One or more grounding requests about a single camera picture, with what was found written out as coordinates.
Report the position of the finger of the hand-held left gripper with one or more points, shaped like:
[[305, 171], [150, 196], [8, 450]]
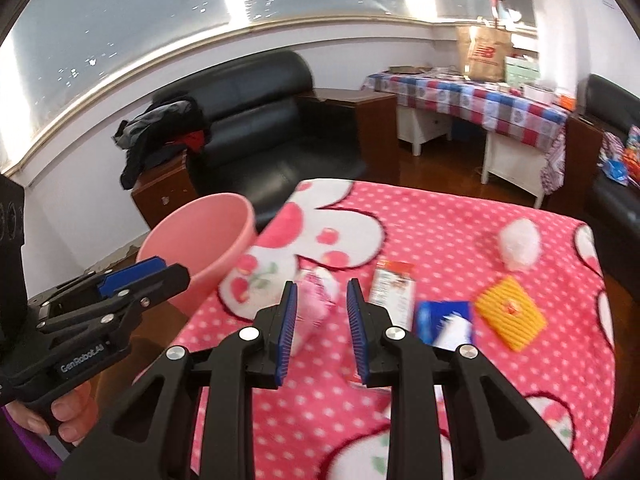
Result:
[[130, 277], [160, 287]]

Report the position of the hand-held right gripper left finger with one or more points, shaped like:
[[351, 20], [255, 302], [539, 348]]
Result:
[[286, 330]]

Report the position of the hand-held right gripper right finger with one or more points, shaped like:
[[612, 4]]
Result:
[[357, 330]]

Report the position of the pink patterned white packet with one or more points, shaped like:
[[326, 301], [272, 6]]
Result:
[[315, 305]]

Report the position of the red and white small packet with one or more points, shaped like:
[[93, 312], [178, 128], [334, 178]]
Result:
[[395, 287]]

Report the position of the pink plastic bucket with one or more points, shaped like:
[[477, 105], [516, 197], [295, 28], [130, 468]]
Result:
[[200, 240]]

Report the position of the blue tissue packet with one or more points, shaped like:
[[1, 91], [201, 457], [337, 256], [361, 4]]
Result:
[[435, 317]]

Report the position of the yellow knitted square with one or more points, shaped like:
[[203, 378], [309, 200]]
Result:
[[510, 312]]

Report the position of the clear plastic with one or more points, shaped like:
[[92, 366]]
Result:
[[520, 245]]

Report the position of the person's left hand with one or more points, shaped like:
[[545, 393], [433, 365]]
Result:
[[75, 412]]

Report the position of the wooden side table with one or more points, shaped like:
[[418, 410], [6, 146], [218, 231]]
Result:
[[370, 125], [160, 195], [582, 160]]

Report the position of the pink polka dot blanket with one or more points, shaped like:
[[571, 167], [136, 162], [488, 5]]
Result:
[[450, 240]]

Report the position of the dark jacket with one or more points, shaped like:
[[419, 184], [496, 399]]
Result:
[[150, 130]]

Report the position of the red cloth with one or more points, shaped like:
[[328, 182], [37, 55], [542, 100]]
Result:
[[194, 141]]

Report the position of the black leather sofa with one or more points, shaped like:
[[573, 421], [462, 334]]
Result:
[[280, 125]]

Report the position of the white table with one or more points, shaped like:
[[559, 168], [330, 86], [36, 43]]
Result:
[[510, 160]]

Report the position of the checkered tablecloth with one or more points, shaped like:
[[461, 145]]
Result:
[[465, 100]]

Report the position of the heart print cloth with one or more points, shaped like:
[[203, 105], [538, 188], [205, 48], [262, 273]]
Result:
[[554, 165]]

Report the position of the flat cardboard box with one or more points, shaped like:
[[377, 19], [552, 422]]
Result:
[[407, 68]]

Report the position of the frosted window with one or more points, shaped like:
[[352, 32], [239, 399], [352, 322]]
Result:
[[200, 0]]

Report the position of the white container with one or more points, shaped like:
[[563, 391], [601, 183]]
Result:
[[537, 92]]

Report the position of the brown paper bag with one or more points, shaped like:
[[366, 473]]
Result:
[[482, 57]]

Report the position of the blue plastic bag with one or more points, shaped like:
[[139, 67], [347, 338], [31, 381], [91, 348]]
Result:
[[616, 172]]

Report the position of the green box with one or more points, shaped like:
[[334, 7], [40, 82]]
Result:
[[522, 71]]

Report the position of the orange box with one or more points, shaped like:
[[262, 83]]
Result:
[[565, 101]]

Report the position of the patterned cloth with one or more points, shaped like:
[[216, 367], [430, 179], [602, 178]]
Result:
[[611, 147]]

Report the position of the comic print cushion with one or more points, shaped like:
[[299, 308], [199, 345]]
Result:
[[632, 152]]

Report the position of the black leather armchair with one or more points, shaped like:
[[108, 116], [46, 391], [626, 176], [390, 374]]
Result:
[[610, 105]]

